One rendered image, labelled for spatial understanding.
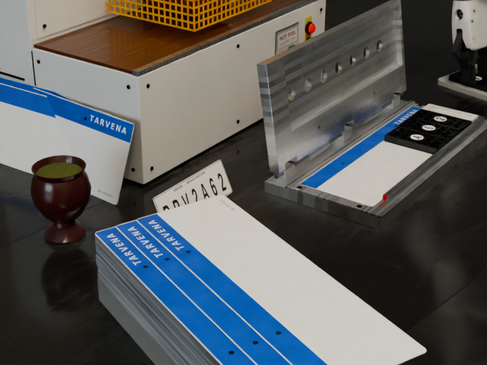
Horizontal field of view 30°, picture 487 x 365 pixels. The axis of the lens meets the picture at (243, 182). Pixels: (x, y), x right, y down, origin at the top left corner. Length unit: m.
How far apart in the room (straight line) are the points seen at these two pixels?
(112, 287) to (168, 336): 0.15
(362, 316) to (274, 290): 0.10
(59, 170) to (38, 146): 0.23
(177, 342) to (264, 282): 0.12
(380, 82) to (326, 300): 0.73
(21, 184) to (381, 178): 0.58
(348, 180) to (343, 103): 0.17
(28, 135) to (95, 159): 0.15
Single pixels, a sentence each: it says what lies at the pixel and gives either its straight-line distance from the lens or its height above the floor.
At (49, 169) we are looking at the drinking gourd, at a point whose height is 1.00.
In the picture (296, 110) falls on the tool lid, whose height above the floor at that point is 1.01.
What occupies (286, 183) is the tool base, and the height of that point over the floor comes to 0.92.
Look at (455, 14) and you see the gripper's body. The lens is 1.86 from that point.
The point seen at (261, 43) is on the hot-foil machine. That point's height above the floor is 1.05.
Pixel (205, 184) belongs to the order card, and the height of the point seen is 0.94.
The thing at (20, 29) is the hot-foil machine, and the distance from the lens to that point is 1.54.
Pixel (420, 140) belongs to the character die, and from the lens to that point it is 1.57.
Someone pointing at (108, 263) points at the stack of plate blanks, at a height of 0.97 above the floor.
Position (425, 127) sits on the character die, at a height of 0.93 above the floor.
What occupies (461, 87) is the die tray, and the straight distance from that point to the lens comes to 1.89.
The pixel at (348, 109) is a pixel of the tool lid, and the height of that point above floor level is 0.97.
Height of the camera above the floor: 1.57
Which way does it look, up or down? 27 degrees down
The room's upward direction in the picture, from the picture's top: straight up
